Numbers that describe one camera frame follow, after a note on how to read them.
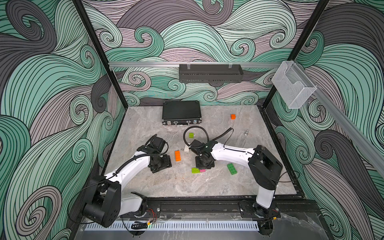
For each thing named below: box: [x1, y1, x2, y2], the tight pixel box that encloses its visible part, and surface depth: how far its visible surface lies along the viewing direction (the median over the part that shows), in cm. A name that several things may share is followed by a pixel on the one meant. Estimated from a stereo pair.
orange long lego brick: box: [174, 150, 182, 162], surface depth 94 cm
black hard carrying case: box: [162, 100, 202, 125], surface depth 113 cm
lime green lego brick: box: [191, 167, 201, 174], surface depth 87 cm
